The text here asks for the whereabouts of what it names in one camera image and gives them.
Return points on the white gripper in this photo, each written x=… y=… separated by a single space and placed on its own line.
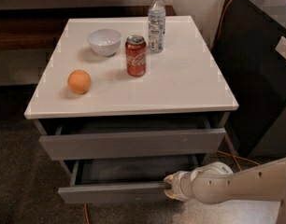
x=178 y=185

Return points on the white bowl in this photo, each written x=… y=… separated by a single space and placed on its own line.
x=105 y=42

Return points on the clear plastic water bottle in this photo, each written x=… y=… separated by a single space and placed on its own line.
x=156 y=25

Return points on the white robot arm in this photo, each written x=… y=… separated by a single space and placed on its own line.
x=217 y=183

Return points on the grey drawer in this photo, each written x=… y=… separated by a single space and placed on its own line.
x=132 y=144
x=124 y=180

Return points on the white wall outlet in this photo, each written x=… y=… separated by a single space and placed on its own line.
x=281 y=47

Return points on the white-topped grey drawer cabinet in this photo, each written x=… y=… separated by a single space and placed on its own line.
x=183 y=88

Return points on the orange fruit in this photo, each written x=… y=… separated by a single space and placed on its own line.
x=79 y=82

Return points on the red coke can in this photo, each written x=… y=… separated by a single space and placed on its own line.
x=135 y=50

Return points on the grey top drawer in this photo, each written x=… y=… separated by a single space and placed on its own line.
x=132 y=144

